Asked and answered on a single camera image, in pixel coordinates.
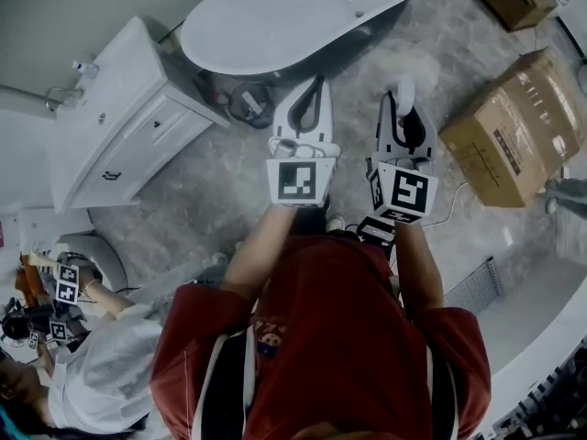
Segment white bottle with blue cap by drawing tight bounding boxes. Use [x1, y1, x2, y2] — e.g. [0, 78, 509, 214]
[72, 60, 101, 79]

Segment person's right forearm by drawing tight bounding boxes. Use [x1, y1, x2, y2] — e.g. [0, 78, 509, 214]
[394, 220, 446, 314]

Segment large cardboard box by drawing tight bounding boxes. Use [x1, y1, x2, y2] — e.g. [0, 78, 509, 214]
[438, 47, 587, 209]

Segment white vanity sink cabinet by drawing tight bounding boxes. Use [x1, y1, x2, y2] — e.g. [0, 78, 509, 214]
[45, 15, 231, 215]

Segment chrome sink faucet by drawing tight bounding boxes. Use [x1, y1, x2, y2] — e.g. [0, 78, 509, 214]
[45, 84, 85, 112]

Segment perforated metal panel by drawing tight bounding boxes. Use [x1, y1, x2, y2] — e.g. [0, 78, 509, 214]
[443, 257, 506, 316]

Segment white cable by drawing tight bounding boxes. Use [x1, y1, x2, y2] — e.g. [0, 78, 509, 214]
[420, 180, 470, 229]

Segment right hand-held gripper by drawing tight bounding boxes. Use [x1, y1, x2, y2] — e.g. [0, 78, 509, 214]
[365, 90, 439, 226]

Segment fluffy white duster brush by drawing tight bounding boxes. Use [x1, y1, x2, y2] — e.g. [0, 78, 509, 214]
[361, 50, 441, 119]

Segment black waist-worn device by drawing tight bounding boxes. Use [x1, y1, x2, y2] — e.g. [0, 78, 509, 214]
[356, 216, 398, 249]

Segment person's left forearm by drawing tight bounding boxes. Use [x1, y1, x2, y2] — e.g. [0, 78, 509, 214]
[220, 203, 297, 302]

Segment person's red shirt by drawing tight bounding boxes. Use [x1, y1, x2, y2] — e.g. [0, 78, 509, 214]
[150, 234, 494, 440]

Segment round black trash bin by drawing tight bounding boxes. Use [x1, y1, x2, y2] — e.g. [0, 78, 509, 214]
[227, 82, 277, 130]

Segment white oval bathtub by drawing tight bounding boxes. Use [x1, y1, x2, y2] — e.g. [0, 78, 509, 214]
[179, 0, 415, 86]

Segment person's black trousers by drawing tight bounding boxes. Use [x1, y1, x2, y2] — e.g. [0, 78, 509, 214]
[291, 203, 334, 238]

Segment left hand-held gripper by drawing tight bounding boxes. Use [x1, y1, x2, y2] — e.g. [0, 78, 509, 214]
[266, 74, 342, 211]

